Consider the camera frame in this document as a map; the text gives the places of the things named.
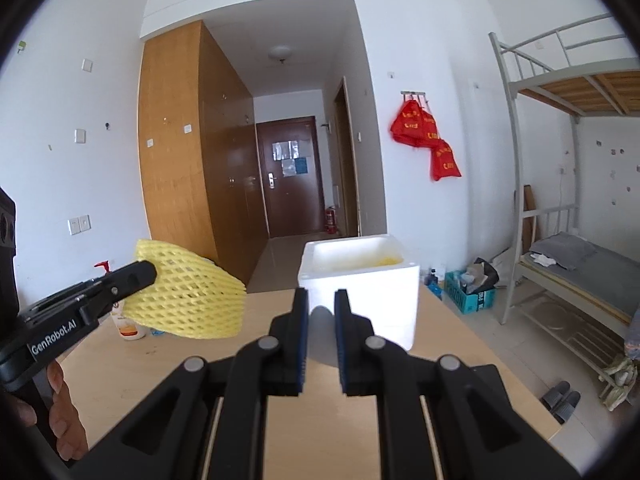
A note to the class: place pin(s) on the red fire extinguisher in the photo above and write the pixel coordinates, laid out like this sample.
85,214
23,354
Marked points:
330,220

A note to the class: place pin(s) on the metal wall hook rack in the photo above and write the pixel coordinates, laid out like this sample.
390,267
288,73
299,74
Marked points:
413,93

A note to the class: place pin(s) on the person's left hand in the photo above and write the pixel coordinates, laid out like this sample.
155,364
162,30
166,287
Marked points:
67,410

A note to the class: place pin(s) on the white wall outlet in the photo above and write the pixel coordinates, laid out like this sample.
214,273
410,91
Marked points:
79,225

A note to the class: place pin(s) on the grey paper notice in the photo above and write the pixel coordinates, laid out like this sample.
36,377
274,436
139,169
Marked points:
285,151

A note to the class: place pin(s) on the grey metal bunk bed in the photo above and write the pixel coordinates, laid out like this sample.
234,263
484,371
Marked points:
512,135

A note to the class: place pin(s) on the red pump lotion bottle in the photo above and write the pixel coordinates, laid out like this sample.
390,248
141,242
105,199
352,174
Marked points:
129,327

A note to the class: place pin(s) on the round ceiling lamp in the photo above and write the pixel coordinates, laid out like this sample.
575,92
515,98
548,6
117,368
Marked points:
280,53

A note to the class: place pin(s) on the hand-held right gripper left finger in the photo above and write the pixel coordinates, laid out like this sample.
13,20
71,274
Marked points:
302,335

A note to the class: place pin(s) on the brown side door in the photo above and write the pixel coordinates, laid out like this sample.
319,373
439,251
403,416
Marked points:
346,160

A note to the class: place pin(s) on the grey blanket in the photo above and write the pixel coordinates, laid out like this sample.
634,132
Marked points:
565,250

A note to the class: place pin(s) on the blue paper notice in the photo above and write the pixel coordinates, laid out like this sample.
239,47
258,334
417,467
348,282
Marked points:
300,166

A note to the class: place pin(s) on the white crumpled cloth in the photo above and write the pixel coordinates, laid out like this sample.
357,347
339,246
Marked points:
544,260

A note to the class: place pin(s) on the blue cardboard box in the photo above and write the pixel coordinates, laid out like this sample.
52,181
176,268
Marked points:
462,295

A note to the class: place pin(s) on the yellow foam fruit net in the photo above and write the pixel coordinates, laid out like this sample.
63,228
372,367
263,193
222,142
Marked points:
190,295

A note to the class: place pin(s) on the dark bottle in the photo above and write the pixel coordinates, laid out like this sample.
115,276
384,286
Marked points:
432,276

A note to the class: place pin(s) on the dark brown entrance door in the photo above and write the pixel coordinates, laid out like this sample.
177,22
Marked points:
295,200

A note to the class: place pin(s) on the leaning wooden board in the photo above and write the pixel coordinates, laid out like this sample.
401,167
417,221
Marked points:
529,215

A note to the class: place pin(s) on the pale green cloth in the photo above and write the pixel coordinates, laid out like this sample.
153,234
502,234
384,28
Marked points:
617,380

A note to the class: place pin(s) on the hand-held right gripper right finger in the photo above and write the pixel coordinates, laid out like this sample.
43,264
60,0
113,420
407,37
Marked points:
341,335

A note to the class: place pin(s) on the white foam box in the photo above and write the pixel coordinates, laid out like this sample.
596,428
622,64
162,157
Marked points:
360,285

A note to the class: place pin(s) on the wooden wardrobe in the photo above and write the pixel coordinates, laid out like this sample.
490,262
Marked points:
175,160

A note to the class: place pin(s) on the white wall switch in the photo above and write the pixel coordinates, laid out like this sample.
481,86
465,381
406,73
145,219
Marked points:
80,136
88,65

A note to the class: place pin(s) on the red cloth bag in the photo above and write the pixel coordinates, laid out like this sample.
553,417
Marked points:
446,160
407,122
431,127

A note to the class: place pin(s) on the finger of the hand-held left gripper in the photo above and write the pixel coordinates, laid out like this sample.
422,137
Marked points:
60,297
132,277

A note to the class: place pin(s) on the black plastic bag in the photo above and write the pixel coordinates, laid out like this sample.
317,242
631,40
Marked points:
485,272

